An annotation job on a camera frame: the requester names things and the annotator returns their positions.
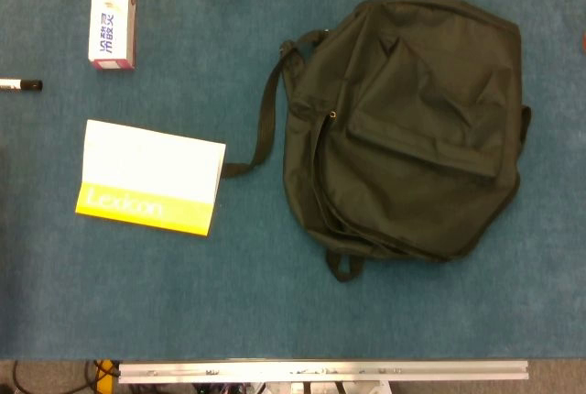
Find aluminium profile rail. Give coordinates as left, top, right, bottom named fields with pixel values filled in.
left=117, top=359, right=530, bottom=385

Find black marker pen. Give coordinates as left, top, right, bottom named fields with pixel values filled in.
left=0, top=76, right=44, bottom=93

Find black floor cable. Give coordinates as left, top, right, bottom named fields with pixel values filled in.
left=11, top=360, right=100, bottom=394

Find white pink toothpaste box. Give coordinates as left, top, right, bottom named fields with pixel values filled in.
left=88, top=0, right=138, bottom=71

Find yellow black strap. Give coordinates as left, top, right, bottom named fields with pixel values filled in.
left=94, top=359, right=119, bottom=394

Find black fabric backpack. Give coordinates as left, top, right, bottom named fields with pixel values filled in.
left=221, top=0, right=533, bottom=283

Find white and yellow book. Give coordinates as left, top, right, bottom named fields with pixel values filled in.
left=75, top=118, right=227, bottom=238

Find blue felt table cover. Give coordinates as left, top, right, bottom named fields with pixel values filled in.
left=0, top=0, right=586, bottom=361

